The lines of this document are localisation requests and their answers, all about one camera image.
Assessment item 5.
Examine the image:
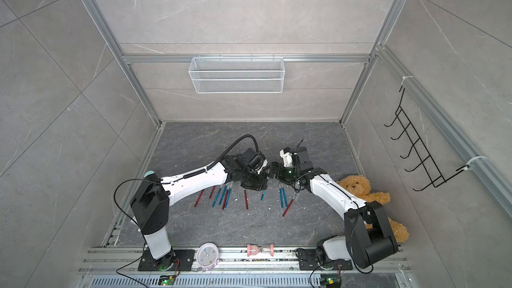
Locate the red carving knife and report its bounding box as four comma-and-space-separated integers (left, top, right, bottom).
209, 186, 216, 199
222, 187, 231, 210
194, 189, 204, 207
244, 189, 249, 210
282, 193, 298, 217

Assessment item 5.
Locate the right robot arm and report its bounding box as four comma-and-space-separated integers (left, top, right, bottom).
268, 147, 399, 271

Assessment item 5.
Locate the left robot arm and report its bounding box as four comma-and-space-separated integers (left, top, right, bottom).
130, 148, 268, 260

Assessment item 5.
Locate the brown teddy bear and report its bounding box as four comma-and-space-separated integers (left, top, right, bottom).
335, 175, 411, 243

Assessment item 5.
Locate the pink hourglass timer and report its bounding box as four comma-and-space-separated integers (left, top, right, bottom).
247, 244, 275, 257

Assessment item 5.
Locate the teal hourglass timer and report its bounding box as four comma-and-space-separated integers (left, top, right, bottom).
144, 171, 155, 178

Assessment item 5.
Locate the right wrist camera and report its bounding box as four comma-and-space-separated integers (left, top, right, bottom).
279, 147, 293, 168

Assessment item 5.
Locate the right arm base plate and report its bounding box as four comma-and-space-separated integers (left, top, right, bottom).
295, 247, 353, 271

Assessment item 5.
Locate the white wire mesh basket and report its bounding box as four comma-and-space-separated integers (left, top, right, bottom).
189, 56, 285, 94

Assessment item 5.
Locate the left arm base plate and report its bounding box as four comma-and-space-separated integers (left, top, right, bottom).
137, 249, 195, 272

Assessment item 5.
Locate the black wire hook rack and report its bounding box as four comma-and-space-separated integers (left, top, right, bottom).
384, 86, 471, 192

